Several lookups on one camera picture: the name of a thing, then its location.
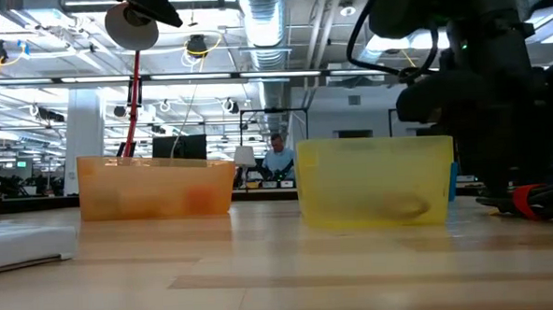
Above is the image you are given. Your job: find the white pillar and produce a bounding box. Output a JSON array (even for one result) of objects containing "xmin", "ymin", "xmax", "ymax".
[{"xmin": 59, "ymin": 85, "xmax": 110, "ymax": 197}]

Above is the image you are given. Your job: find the blue plastic bin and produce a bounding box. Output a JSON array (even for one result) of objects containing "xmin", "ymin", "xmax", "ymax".
[{"xmin": 447, "ymin": 162, "xmax": 461, "ymax": 203}]

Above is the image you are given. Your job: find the red desk lamp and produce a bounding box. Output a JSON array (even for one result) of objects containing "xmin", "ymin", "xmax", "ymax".
[{"xmin": 103, "ymin": 0, "xmax": 166, "ymax": 160}]

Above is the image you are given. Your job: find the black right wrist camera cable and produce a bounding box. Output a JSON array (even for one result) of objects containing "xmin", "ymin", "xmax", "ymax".
[{"xmin": 343, "ymin": 0, "xmax": 444, "ymax": 88}]

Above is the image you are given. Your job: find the black cable bundle red strap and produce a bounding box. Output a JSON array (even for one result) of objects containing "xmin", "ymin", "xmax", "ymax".
[{"xmin": 475, "ymin": 181, "xmax": 553, "ymax": 225}]

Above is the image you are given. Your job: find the silver ceiling ventilation duct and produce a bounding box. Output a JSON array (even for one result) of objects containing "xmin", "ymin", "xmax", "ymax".
[{"xmin": 237, "ymin": 0, "xmax": 300, "ymax": 112}]

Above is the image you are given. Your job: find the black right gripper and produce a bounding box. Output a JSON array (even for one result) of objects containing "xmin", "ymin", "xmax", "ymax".
[{"xmin": 393, "ymin": 63, "xmax": 553, "ymax": 200}]

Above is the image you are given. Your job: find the black background frame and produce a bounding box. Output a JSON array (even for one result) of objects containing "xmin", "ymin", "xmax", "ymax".
[{"xmin": 237, "ymin": 105, "xmax": 312, "ymax": 148}]

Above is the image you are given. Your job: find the small white table lamp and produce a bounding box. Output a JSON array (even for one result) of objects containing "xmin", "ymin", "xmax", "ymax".
[{"xmin": 233, "ymin": 145, "xmax": 259, "ymax": 181}]

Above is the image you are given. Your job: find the yellow translucent plastic bin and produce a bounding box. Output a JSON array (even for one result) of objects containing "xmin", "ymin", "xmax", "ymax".
[{"xmin": 294, "ymin": 133, "xmax": 458, "ymax": 233}]

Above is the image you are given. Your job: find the orange translucent plastic bin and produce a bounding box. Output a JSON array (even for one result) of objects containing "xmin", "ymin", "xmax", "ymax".
[{"xmin": 76, "ymin": 149, "xmax": 239, "ymax": 224}]

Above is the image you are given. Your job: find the person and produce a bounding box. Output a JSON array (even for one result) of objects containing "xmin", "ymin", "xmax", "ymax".
[{"xmin": 259, "ymin": 131, "xmax": 298, "ymax": 183}]

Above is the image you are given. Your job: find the black background monitor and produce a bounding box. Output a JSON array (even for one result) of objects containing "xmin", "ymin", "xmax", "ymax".
[{"xmin": 150, "ymin": 133, "xmax": 209, "ymax": 163}]

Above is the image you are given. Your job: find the white flat box black print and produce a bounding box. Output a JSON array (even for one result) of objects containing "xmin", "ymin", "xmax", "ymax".
[{"xmin": 0, "ymin": 218, "xmax": 79, "ymax": 276}]

